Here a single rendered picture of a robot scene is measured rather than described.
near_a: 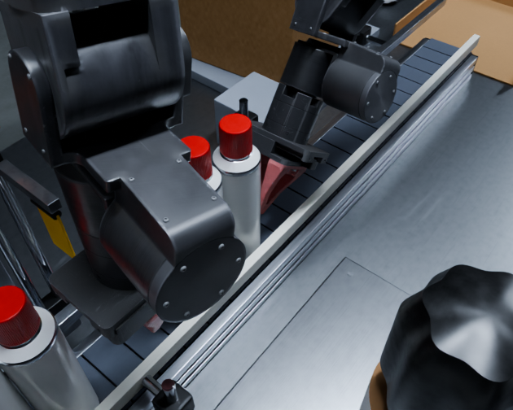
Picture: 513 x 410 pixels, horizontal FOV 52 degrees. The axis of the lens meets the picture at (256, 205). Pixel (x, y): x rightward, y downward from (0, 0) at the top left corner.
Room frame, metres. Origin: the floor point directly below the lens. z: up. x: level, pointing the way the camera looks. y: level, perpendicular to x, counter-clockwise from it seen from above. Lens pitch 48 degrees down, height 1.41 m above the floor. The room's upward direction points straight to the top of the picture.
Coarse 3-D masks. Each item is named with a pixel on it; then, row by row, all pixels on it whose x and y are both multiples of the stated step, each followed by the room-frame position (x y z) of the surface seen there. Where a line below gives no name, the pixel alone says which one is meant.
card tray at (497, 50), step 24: (432, 0) 1.13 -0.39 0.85; (456, 0) 1.17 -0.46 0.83; (480, 0) 1.17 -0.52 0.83; (504, 0) 1.15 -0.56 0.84; (432, 24) 1.06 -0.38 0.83; (456, 24) 1.06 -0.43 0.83; (480, 24) 1.06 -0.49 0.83; (504, 24) 1.06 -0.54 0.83; (480, 48) 0.96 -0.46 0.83; (504, 48) 0.96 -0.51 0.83; (480, 72) 0.87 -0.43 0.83; (504, 72) 0.87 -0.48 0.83
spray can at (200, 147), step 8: (192, 136) 0.39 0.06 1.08; (192, 144) 0.38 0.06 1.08; (200, 144) 0.38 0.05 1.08; (208, 144) 0.38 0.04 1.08; (192, 152) 0.37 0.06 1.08; (200, 152) 0.37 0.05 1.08; (208, 152) 0.37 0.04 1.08; (192, 160) 0.36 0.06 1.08; (200, 160) 0.36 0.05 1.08; (208, 160) 0.37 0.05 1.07; (200, 168) 0.36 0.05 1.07; (208, 168) 0.37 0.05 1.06; (216, 168) 0.39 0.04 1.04; (208, 176) 0.37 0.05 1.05; (216, 176) 0.37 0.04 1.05; (208, 184) 0.36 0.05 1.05; (216, 184) 0.37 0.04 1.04
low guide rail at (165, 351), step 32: (448, 64) 0.78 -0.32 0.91; (416, 96) 0.69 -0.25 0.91; (384, 128) 0.61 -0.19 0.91; (352, 160) 0.54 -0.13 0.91; (320, 192) 0.48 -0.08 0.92; (288, 224) 0.42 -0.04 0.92; (256, 256) 0.37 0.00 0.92; (192, 320) 0.29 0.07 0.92; (160, 352) 0.25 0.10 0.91; (128, 384) 0.22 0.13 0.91
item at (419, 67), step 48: (432, 48) 0.89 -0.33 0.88; (336, 144) 0.61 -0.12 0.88; (384, 144) 0.63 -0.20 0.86; (288, 192) 0.51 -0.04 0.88; (336, 192) 0.51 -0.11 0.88; (288, 240) 0.43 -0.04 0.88; (240, 288) 0.35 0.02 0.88; (144, 336) 0.29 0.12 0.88; (192, 336) 0.29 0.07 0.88; (96, 384) 0.23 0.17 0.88
